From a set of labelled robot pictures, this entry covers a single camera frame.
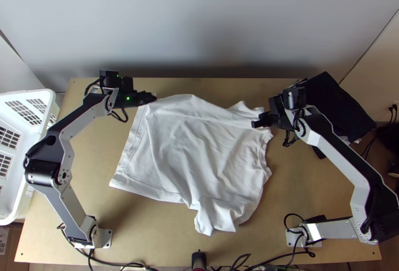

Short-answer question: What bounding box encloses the white laundry basket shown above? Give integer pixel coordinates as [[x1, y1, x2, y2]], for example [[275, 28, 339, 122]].
[[0, 88, 59, 227]]

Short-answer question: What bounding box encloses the pile of folded clothes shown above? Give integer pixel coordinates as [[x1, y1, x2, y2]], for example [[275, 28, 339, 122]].
[[296, 71, 378, 144]]

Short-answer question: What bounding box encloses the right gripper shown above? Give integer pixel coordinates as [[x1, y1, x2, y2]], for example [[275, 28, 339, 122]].
[[250, 93, 296, 131]]

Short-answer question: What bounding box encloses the white t-shirt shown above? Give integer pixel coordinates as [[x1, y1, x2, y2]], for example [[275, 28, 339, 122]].
[[109, 94, 274, 237]]

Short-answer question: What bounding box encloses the black cable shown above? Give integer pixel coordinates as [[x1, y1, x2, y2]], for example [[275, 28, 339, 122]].
[[283, 213, 316, 258], [79, 246, 150, 271]]

